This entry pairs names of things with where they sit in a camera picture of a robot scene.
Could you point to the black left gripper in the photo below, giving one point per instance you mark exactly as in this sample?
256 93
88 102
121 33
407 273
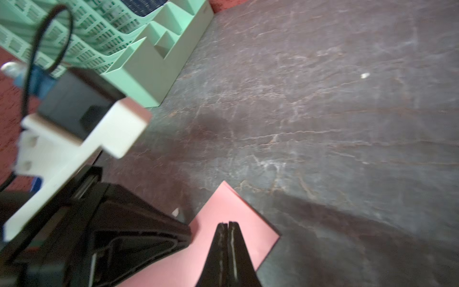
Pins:
121 235

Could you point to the green plastic file organizer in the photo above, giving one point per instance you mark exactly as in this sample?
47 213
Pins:
141 56

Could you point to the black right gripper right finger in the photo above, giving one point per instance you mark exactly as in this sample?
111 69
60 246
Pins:
241 272

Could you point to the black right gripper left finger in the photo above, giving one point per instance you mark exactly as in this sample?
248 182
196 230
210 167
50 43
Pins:
215 270

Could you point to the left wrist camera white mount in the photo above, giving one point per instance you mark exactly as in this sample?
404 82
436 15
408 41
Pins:
80 114

